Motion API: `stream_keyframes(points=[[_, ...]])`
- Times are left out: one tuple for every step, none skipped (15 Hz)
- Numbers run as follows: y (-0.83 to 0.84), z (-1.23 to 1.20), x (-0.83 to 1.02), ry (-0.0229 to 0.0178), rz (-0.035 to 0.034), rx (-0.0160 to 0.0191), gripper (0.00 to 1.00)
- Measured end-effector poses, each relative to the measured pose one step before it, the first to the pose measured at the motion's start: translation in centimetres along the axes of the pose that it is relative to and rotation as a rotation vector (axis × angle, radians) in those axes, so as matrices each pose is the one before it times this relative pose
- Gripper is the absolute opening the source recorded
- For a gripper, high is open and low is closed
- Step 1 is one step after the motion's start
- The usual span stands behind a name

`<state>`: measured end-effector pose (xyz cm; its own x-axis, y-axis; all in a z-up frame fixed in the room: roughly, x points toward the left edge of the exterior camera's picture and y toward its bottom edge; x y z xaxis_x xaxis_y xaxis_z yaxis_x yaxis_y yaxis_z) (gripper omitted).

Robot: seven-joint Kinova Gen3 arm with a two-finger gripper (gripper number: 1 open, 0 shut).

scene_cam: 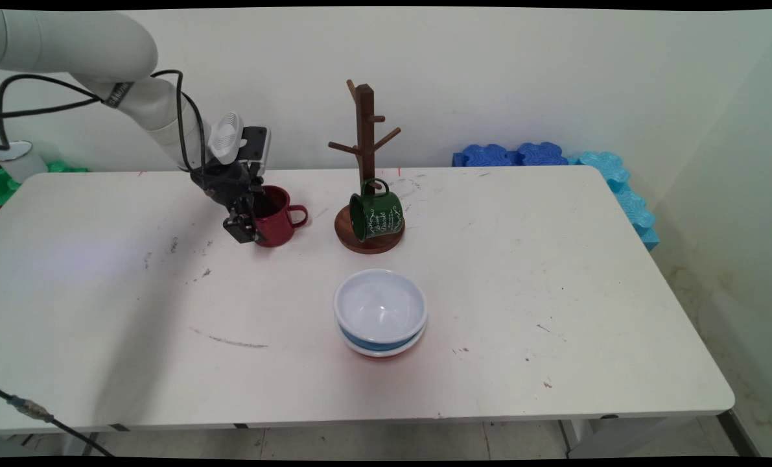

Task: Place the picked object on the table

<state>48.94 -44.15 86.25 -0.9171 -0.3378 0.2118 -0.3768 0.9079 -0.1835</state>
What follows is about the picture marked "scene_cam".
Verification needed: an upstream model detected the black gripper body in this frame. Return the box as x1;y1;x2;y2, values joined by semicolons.
190;161;264;213

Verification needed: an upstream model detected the red enamel mug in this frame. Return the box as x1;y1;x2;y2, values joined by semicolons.
251;186;309;248

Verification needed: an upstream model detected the green enamel mug white print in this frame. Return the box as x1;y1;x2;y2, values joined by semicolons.
349;178;404;243

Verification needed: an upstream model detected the dark wooden mug tree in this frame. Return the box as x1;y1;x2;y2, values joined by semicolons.
328;80;406;254

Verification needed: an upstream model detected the white bowl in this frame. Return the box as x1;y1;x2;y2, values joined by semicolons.
333;269;428;344

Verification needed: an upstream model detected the blue bowl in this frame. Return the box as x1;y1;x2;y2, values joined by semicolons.
338;324;425;353

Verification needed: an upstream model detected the white enamel mug dark rim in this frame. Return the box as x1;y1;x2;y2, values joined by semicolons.
0;141;49;184

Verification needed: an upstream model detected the dark blue foam block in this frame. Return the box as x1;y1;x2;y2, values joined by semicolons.
515;142;569;167
452;144;520;168

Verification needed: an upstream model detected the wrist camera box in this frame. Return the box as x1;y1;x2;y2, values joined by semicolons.
239;125;272;177

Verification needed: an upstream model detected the black cable with metal connector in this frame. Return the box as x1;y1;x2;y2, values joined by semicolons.
0;383;115;459

